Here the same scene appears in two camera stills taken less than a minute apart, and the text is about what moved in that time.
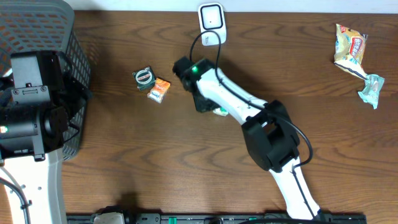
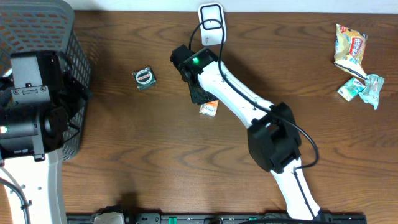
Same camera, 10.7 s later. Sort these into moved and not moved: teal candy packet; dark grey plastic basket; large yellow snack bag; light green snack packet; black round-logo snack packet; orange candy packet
Moved: orange candy packet; teal candy packet
Not moved: light green snack packet; large yellow snack bag; dark grey plastic basket; black round-logo snack packet
